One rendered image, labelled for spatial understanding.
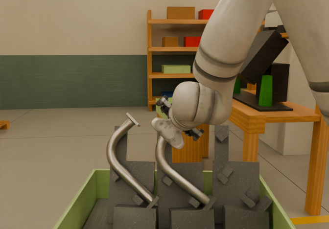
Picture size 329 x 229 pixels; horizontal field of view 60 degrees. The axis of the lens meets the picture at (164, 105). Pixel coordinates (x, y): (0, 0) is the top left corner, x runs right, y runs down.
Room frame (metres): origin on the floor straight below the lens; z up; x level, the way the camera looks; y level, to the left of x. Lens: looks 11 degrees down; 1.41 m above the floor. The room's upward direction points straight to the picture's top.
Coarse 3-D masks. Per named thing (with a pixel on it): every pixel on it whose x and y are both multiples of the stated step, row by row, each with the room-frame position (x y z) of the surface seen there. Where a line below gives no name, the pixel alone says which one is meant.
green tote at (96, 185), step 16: (96, 176) 1.00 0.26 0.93; (208, 176) 0.98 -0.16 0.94; (80, 192) 0.83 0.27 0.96; (96, 192) 1.00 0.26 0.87; (208, 192) 0.98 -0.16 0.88; (80, 208) 0.82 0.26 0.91; (272, 208) 0.78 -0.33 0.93; (64, 224) 0.69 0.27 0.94; (80, 224) 0.81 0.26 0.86; (272, 224) 0.77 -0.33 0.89; (288, 224) 0.66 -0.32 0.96
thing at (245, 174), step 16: (224, 128) 0.91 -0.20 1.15; (224, 144) 0.89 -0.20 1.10; (224, 160) 0.88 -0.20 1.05; (240, 176) 0.86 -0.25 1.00; (256, 176) 0.86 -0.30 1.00; (224, 192) 0.85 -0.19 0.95; (240, 192) 0.85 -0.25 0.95; (224, 208) 0.80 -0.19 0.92; (240, 208) 0.80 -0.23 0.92; (256, 208) 0.80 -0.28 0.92; (224, 224) 0.79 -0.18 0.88; (240, 224) 0.77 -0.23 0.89; (256, 224) 0.77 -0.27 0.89
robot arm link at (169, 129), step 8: (152, 120) 0.62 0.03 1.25; (160, 120) 0.62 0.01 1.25; (168, 120) 0.62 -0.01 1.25; (160, 128) 0.61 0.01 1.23; (168, 128) 0.62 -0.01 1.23; (176, 128) 0.62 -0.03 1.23; (184, 128) 0.60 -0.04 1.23; (192, 128) 0.61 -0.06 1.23; (168, 136) 0.61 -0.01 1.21; (176, 136) 0.62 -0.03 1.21; (176, 144) 0.61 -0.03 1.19; (184, 144) 0.61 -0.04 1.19
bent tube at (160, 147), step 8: (160, 136) 0.86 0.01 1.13; (160, 144) 0.84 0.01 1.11; (160, 152) 0.83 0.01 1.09; (160, 160) 0.83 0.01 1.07; (160, 168) 0.82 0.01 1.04; (168, 168) 0.82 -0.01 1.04; (168, 176) 0.82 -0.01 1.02; (176, 176) 0.81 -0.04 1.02; (184, 184) 0.81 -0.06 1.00; (192, 184) 0.82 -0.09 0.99; (192, 192) 0.80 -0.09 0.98; (200, 192) 0.80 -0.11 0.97; (200, 200) 0.79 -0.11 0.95; (208, 200) 0.80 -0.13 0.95
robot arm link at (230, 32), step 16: (224, 0) 0.39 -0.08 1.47; (240, 0) 0.37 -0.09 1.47; (256, 0) 0.37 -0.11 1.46; (224, 16) 0.38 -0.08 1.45; (240, 16) 0.37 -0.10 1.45; (256, 16) 0.37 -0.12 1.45; (208, 32) 0.40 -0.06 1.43; (224, 32) 0.38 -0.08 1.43; (240, 32) 0.37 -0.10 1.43; (256, 32) 0.39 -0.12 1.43; (208, 48) 0.40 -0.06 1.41; (224, 48) 0.38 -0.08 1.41; (240, 48) 0.38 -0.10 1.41; (208, 64) 0.41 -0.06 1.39; (224, 64) 0.40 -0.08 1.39; (240, 64) 0.41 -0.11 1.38
